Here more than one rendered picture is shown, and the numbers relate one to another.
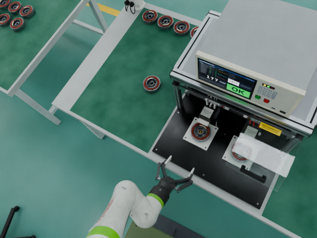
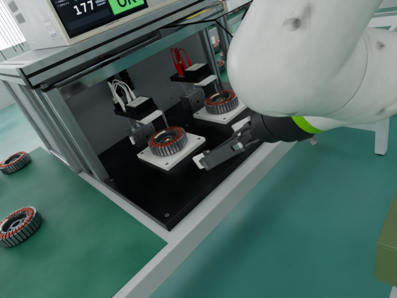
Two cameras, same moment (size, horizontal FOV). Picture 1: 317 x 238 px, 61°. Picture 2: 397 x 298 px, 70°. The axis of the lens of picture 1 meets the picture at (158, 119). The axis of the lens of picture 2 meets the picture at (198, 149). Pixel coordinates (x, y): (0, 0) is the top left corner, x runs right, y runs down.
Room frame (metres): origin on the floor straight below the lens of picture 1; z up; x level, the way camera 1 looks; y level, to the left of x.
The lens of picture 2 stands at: (0.34, 0.52, 1.18)
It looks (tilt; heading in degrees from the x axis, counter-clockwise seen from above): 31 degrees down; 275
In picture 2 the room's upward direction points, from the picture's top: 20 degrees counter-clockwise
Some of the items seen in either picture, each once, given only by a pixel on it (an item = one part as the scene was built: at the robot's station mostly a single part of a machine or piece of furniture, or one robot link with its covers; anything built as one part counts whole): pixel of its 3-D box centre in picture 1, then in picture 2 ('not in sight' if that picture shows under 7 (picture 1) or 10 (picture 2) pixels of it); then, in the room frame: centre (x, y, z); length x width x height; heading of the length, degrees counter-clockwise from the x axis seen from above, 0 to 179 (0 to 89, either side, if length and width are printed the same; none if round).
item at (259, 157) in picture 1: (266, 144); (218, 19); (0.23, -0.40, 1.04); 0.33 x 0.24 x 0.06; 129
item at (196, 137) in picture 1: (200, 131); (168, 141); (0.48, -0.19, 0.80); 0.11 x 0.11 x 0.04
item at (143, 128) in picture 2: (212, 111); (142, 133); (0.57, -0.30, 0.80); 0.08 x 0.05 x 0.06; 39
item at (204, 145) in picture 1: (200, 133); (171, 147); (0.48, -0.19, 0.78); 0.15 x 0.15 x 0.01; 39
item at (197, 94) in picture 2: not in sight; (192, 98); (0.38, -0.46, 0.80); 0.08 x 0.05 x 0.06; 39
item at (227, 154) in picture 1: (240, 153); (223, 108); (0.29, -0.35, 0.78); 0.15 x 0.15 x 0.01; 39
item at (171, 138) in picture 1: (221, 141); (197, 130); (0.40, -0.28, 0.76); 0.64 x 0.47 x 0.02; 39
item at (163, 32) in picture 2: not in sight; (163, 31); (0.41, -0.47, 1.05); 0.06 x 0.04 x 0.04; 39
